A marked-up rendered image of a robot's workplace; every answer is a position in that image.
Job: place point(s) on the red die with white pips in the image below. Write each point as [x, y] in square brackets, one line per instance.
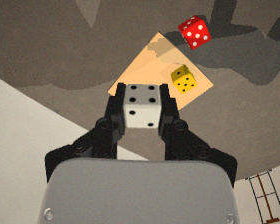
[194, 32]

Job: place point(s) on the peach flat mat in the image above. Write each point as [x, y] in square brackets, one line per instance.
[154, 64]

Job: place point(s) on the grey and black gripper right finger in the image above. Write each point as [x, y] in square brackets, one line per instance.
[179, 141]

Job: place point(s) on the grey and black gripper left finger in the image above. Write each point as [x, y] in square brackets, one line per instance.
[101, 140]

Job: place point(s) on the yellow die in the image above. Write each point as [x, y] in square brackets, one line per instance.
[183, 79]

